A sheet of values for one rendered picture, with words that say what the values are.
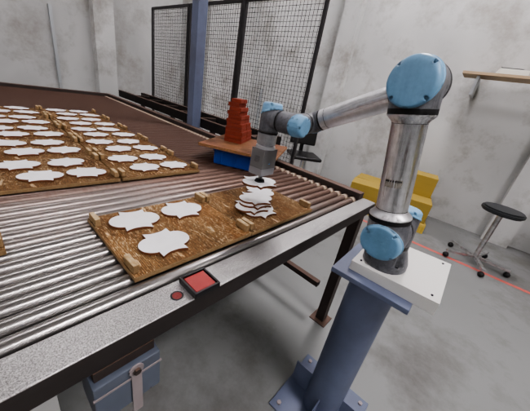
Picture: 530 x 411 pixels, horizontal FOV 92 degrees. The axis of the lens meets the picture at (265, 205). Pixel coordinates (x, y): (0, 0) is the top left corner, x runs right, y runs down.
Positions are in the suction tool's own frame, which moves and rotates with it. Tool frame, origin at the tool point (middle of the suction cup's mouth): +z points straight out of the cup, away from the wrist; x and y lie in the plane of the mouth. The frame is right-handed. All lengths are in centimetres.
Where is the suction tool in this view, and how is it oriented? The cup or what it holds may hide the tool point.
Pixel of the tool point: (258, 183)
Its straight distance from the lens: 106.1
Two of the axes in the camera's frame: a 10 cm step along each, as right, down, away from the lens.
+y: -6.1, 2.2, -7.6
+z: -1.7, 9.0, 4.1
